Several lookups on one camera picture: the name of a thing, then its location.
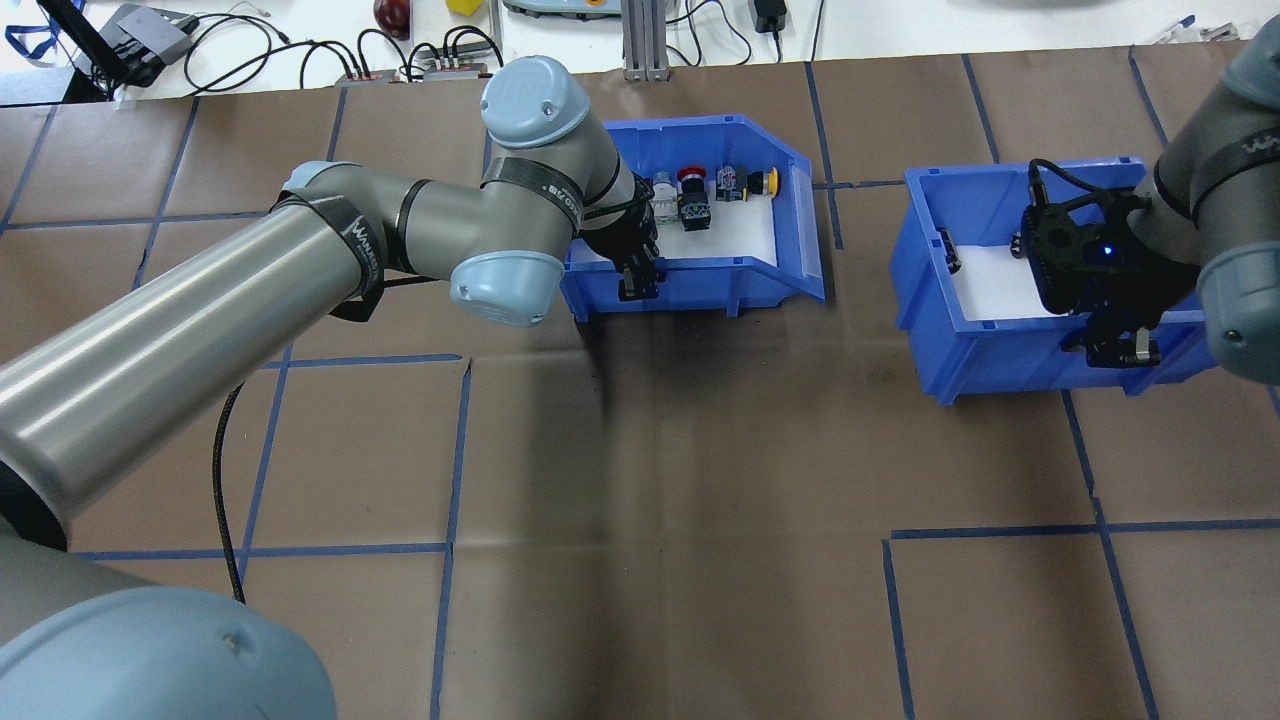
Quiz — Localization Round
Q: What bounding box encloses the blue button storage bin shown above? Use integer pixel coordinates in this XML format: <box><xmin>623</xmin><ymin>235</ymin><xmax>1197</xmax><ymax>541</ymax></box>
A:
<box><xmin>558</xmin><ymin>113</ymin><xmax>828</xmax><ymax>324</ymax></box>

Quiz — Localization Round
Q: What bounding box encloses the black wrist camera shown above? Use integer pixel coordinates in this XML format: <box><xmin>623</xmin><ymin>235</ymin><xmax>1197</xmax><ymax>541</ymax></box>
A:
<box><xmin>1020</xmin><ymin>185</ymin><xmax>1141</xmax><ymax>316</ymax></box>

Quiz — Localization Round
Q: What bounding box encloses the grey box device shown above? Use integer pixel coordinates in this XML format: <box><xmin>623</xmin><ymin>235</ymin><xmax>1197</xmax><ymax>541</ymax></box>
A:
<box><xmin>100</xmin><ymin>3</ymin><xmax>201</xmax><ymax>66</ymax></box>

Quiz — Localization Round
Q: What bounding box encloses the small grey desk tool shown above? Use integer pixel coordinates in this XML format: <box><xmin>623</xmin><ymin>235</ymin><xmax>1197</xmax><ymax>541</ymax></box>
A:
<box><xmin>1150</xmin><ymin>14</ymin><xmax>1253</xmax><ymax>47</ymax></box>

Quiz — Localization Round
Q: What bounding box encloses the blue lanyard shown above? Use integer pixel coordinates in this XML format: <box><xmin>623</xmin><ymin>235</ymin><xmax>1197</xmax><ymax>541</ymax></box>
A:
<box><xmin>3</xmin><ymin>22</ymin><xmax>51</xmax><ymax>61</ymax></box>

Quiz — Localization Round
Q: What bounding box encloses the blue capacitor storage bin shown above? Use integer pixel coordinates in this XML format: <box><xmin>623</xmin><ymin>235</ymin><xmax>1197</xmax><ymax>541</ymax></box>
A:
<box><xmin>892</xmin><ymin>155</ymin><xmax>1219</xmax><ymax>407</ymax></box>

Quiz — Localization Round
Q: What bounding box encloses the yellow push button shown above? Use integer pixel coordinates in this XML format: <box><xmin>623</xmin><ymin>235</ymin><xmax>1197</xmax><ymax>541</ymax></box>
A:
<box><xmin>715</xmin><ymin>165</ymin><xmax>781</xmax><ymax>201</ymax></box>

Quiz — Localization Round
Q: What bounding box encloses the black desk cable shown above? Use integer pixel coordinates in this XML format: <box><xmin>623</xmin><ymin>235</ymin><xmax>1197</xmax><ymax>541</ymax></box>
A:
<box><xmin>405</xmin><ymin>25</ymin><xmax>506</xmax><ymax>76</ymax></box>
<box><xmin>185</xmin><ymin>15</ymin><xmax>346</xmax><ymax>91</ymax></box>
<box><xmin>665</xmin><ymin>0</ymin><xmax>753</xmax><ymax>69</ymax></box>

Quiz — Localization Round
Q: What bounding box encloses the grey blue teach pendant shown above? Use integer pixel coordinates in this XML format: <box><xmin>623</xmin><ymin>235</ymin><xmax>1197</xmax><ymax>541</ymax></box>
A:
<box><xmin>500</xmin><ymin>0</ymin><xmax>623</xmax><ymax>21</ymax></box>

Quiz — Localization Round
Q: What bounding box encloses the red mushroom push button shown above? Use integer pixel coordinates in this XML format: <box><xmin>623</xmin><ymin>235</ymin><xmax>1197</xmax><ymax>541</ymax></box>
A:
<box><xmin>676</xmin><ymin>166</ymin><xmax>713</xmax><ymax>233</ymax></box>

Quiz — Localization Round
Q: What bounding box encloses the aluminium profile post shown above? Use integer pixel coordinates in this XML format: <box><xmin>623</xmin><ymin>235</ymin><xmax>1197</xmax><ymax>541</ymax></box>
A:
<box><xmin>620</xmin><ymin>0</ymin><xmax>673</xmax><ymax>83</ymax></box>

